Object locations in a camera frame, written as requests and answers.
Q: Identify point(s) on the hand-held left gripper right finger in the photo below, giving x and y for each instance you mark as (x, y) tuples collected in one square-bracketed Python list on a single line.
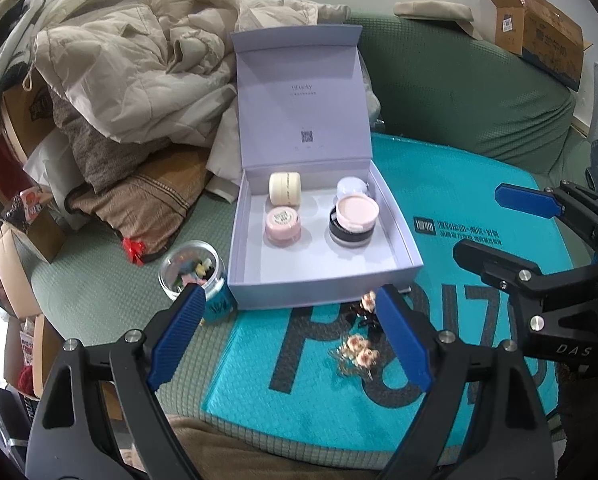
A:
[(404, 340)]

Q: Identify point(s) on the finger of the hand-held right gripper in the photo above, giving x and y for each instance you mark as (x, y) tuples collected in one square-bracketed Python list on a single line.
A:
[(494, 260), (529, 201)]

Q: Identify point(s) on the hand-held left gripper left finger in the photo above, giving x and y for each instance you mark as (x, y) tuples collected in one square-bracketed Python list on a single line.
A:
[(176, 335)]

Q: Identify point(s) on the lavender gift box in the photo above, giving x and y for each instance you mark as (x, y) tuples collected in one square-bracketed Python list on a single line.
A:
[(319, 270)]

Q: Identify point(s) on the black round tin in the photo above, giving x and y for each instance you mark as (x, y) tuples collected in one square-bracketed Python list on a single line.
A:
[(346, 239)]

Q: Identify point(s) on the pink lidded jar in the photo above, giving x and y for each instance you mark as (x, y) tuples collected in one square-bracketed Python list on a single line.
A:
[(356, 212)]

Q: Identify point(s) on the pink jar with white label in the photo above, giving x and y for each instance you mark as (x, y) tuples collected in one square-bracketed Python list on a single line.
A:
[(282, 227)]

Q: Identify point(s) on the flower hair clip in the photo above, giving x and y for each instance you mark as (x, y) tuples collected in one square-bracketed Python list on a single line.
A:
[(359, 350), (366, 304)]

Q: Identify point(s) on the teal printed mat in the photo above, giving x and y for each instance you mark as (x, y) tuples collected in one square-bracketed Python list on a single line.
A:
[(454, 300)]

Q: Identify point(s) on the clear glass jar teal label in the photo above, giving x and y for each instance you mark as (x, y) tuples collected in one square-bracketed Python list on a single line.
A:
[(189, 270)]

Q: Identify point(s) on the red ribbon bow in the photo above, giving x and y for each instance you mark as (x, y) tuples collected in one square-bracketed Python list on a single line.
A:
[(134, 251)]

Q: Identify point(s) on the beige fleece clothing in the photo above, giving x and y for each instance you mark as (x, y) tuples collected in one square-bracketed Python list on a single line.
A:
[(204, 440)]

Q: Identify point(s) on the green sofa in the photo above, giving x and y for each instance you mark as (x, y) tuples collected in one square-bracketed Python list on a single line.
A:
[(454, 90)]

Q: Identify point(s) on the brown striped cushion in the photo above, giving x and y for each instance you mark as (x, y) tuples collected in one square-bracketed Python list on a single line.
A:
[(154, 195)]

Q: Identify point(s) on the lavender round jar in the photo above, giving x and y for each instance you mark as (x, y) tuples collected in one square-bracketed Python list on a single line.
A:
[(351, 187)]

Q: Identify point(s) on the small open cardboard box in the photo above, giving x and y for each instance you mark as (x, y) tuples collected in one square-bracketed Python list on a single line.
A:
[(34, 240)]

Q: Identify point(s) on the cream round jar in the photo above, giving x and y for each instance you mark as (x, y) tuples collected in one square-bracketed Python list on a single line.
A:
[(285, 188)]

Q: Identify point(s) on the grey brown knit cloth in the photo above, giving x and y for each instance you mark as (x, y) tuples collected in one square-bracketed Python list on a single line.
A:
[(99, 160)]

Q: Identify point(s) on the red snack packet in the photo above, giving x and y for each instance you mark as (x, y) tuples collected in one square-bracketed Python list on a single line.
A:
[(31, 205)]

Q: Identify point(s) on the beige folded cloth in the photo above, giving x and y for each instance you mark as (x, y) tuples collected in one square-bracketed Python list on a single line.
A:
[(429, 10)]

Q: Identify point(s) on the large brown cardboard box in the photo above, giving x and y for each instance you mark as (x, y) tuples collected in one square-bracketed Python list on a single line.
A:
[(24, 110)]

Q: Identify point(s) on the beige puffer jacket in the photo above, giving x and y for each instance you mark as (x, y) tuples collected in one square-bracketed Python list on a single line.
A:
[(129, 60)]

